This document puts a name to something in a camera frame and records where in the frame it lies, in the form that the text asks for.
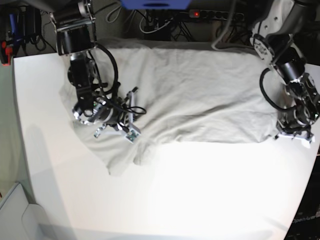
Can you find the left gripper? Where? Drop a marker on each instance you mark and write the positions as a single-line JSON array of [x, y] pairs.
[[293, 130]]

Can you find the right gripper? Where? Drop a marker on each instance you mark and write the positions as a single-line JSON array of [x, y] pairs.
[[116, 117]]

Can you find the beige t-shirt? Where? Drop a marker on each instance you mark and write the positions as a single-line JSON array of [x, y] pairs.
[[190, 95]]

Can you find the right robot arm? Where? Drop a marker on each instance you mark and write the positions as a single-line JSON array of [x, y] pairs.
[[76, 38]]

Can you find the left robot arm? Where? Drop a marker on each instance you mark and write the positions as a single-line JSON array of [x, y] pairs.
[[274, 25]]

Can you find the blue overhead box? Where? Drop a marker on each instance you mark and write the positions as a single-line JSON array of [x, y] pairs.
[[155, 4]]

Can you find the red black clamp tool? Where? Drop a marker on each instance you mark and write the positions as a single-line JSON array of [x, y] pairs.
[[6, 52]]

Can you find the black power strip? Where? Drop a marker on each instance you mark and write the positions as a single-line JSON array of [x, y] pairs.
[[214, 15]]

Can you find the white plastic bin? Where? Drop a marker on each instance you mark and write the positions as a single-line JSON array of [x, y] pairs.
[[21, 220]]

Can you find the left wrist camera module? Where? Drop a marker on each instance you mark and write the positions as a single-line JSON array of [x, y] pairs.
[[308, 142]]

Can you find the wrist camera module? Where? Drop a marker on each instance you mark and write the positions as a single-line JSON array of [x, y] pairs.
[[132, 134], [308, 142]]

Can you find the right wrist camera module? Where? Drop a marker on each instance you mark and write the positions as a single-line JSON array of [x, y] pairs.
[[132, 134]]

